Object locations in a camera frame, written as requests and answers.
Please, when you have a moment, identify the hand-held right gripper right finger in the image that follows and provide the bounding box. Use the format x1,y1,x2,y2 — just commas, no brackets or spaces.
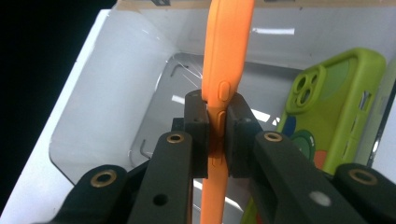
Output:
225,92,264,179

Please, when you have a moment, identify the green cartoon phone case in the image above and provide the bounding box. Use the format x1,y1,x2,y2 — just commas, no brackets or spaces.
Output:
242,47,388,224

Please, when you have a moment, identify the grey transparent plastic box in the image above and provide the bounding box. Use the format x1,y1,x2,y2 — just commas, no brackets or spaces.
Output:
49,0,396,224

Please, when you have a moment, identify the orange phone case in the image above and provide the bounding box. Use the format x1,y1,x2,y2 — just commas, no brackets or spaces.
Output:
199,0,257,224

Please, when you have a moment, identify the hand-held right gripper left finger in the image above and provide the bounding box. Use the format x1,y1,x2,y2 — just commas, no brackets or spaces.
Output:
183,89,210,180

